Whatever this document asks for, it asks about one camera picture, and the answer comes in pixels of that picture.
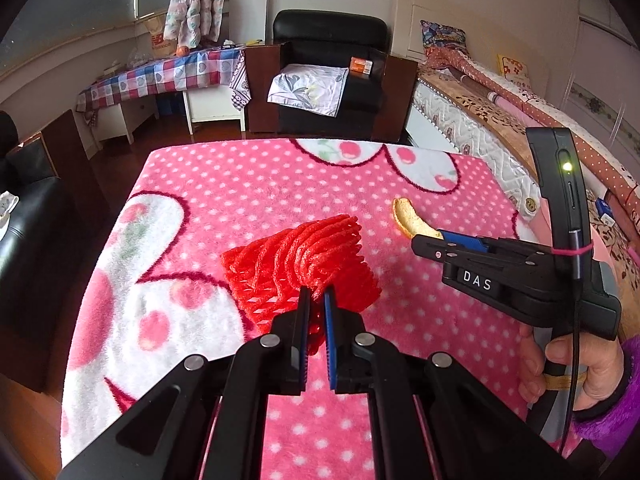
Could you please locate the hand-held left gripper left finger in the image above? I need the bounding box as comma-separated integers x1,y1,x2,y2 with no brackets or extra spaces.
57,286,312,480

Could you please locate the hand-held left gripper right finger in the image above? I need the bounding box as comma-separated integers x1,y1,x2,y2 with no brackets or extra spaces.
322,285,576,480

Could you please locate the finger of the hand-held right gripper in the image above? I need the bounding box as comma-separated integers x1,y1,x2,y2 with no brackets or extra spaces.
411,236,501,265
439,229,492,254

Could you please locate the gold foil wrapper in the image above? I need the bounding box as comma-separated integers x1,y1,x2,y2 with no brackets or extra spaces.
392,197,444,241

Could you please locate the red foam net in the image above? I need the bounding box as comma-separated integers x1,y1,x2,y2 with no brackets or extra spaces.
221,214,382,356

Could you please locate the person's right forearm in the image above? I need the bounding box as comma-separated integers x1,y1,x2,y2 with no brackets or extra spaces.
572,340,640,457

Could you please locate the person's right hand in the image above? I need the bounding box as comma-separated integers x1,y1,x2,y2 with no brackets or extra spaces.
517,322,628,413

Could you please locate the blue tissue pack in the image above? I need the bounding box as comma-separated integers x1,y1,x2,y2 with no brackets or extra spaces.
596,197,619,226

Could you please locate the bed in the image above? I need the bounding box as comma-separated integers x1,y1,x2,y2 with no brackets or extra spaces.
407,5,640,281

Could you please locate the brown leaf-pattern blanket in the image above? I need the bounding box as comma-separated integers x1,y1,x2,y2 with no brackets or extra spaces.
417,67,640,271

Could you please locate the rolled polka dot quilt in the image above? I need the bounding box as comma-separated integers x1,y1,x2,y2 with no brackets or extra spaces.
425,45,640,211

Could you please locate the pink dotted blanket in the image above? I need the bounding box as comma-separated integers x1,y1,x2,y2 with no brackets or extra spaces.
60,137,586,480

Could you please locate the yellow floral pillow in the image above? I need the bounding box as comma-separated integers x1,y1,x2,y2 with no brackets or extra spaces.
497,54,530,81

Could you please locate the white wardrobe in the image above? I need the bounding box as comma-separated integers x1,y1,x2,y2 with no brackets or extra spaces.
550,0,640,151

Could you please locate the colourful cartoon pillow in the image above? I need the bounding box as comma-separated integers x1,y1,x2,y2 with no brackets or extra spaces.
421,20,468,50

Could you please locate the floral pillowcase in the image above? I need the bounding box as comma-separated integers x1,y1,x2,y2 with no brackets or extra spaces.
267,63,349,117

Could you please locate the black armchair with wooden sides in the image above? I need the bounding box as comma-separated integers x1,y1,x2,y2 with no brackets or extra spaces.
244,9,418,144

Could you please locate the checkered hanging cloth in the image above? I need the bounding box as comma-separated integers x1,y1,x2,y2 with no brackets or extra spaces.
229,60,251,110

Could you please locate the black armchair with white cloth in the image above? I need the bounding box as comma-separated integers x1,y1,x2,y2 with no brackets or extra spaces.
0,110,112,391

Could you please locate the checkered tablecloth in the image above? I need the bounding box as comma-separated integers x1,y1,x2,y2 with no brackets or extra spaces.
76,46,246,111

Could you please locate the white crumpled cloth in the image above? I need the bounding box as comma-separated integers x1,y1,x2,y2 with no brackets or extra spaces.
0,191,20,226

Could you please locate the tan bag with red print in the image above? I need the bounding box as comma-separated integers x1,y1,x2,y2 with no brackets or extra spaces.
144,14,174,59

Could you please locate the patterned puffy jacket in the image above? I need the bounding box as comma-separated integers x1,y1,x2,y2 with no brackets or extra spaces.
164,0,224,48

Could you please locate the black cable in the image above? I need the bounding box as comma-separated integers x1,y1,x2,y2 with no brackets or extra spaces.
559,230,585,457

